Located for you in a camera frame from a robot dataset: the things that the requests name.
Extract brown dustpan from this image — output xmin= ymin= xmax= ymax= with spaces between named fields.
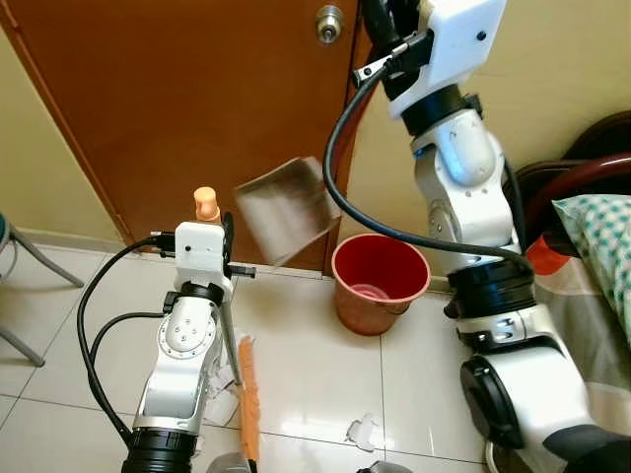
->
xmin=233 ymin=155 xmax=344 ymax=268

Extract orange bristle broom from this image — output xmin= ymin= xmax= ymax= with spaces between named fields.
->
xmin=193 ymin=186 xmax=263 ymax=466

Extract metal door knob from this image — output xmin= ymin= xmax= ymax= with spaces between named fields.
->
xmin=315 ymin=4 xmax=347 ymax=46

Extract large white paper scrap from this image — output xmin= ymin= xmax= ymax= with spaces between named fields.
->
xmin=201 ymin=386 xmax=242 ymax=428

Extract red plastic bucket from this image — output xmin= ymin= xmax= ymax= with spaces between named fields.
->
xmin=330 ymin=233 xmax=433 ymax=337

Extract brown wooden door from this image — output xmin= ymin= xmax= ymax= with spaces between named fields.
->
xmin=0 ymin=0 xmax=387 ymax=274

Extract grey metal stool legs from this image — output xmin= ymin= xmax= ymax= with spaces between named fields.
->
xmin=0 ymin=211 xmax=86 ymax=369

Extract grey robot left foot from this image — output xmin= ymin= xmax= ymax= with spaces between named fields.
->
xmin=206 ymin=452 xmax=248 ymax=473

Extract grey robot foot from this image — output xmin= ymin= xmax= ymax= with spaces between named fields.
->
xmin=206 ymin=452 xmax=248 ymax=473
xmin=359 ymin=460 xmax=414 ymax=473

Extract green checked pillow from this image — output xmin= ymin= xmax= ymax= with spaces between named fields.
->
xmin=551 ymin=193 xmax=631 ymax=338

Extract small crumpled white paper scrap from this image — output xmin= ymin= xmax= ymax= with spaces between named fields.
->
xmin=344 ymin=413 xmax=385 ymax=453

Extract beige orange bed blanket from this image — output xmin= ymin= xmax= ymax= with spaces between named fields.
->
xmin=523 ymin=235 xmax=631 ymax=437

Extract grey robot right foot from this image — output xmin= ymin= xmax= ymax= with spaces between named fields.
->
xmin=359 ymin=460 xmax=414 ymax=473

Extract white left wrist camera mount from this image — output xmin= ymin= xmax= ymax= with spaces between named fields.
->
xmin=174 ymin=221 xmax=231 ymax=293

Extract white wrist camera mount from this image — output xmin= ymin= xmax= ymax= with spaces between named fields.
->
xmin=174 ymin=221 xmax=231 ymax=293
xmin=418 ymin=0 xmax=509 ymax=96

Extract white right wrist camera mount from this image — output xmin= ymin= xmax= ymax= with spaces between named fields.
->
xmin=418 ymin=0 xmax=509 ymax=96

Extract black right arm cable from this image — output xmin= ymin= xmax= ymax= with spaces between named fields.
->
xmin=322 ymin=39 xmax=534 ymax=269

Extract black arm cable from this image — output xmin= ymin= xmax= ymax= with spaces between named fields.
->
xmin=76 ymin=234 xmax=179 ymax=446
xmin=322 ymin=39 xmax=534 ymax=269

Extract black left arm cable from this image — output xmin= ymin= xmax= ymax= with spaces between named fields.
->
xmin=76 ymin=234 xmax=179 ymax=446

